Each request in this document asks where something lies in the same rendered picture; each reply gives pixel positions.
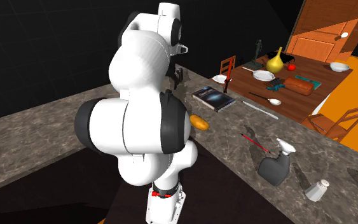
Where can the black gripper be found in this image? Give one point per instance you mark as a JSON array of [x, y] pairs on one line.
[[176, 76]]

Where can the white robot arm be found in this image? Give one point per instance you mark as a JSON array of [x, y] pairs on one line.
[[138, 124]]

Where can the dark hardcover book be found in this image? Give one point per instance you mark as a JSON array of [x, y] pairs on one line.
[[213, 97]]

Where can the white plate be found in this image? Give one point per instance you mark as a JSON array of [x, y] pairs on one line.
[[219, 78]]

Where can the red upright tool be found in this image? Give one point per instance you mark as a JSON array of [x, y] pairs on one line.
[[227, 76]]

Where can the orange bread loaf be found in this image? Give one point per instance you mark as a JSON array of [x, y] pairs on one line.
[[199, 123]]

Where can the wooden chair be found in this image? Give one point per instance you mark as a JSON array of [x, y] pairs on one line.
[[330, 125], [227, 63]]

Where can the dark standing figure statue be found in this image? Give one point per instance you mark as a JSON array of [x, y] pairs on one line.
[[256, 52]]

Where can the white frying pan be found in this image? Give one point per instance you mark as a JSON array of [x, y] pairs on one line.
[[264, 75]]

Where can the long white knife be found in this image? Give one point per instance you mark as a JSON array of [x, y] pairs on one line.
[[260, 109]]

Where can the teal crumpled cloth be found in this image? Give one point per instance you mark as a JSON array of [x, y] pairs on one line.
[[274, 85]]

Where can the yellow gourd vase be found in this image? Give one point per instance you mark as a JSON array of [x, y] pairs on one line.
[[274, 64]]

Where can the red pen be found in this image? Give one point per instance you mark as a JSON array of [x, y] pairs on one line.
[[255, 142]]

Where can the black flat tray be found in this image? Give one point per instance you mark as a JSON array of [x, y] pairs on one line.
[[285, 56]]

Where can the red apple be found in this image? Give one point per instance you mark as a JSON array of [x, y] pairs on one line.
[[291, 66]]

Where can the brown bread loaf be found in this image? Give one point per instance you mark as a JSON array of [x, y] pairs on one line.
[[299, 86]]

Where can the grey spray bottle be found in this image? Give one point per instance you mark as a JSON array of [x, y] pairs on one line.
[[274, 169]]

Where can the teal book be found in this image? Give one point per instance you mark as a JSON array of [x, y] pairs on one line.
[[315, 82]]

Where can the brown wooden dining table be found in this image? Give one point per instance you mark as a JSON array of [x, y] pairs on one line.
[[319, 69]]

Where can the orange wooden door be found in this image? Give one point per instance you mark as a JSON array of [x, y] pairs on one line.
[[318, 28]]

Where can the white bowl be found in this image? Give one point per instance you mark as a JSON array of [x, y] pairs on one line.
[[339, 66]]

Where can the white salt shaker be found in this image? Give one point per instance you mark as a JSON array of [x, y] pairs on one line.
[[316, 190]]

